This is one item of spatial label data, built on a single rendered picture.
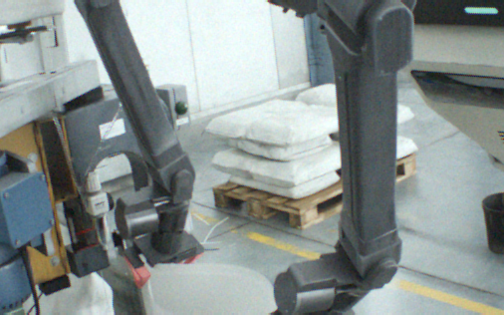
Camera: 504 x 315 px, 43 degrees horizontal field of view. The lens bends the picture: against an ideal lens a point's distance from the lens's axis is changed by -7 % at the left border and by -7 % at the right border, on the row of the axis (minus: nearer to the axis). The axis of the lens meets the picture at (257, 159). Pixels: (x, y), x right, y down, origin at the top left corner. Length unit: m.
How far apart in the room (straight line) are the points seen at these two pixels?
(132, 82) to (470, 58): 0.52
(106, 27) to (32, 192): 0.27
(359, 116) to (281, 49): 6.40
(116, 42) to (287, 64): 6.13
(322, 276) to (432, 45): 0.47
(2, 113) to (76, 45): 4.04
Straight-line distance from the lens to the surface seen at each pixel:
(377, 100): 0.65
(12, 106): 1.09
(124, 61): 1.03
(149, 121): 1.08
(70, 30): 5.07
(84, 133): 1.33
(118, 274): 2.30
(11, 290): 1.11
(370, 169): 0.72
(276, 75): 7.01
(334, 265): 0.88
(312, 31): 7.31
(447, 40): 1.14
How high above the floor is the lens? 1.56
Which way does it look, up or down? 16 degrees down
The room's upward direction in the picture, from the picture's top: 7 degrees counter-clockwise
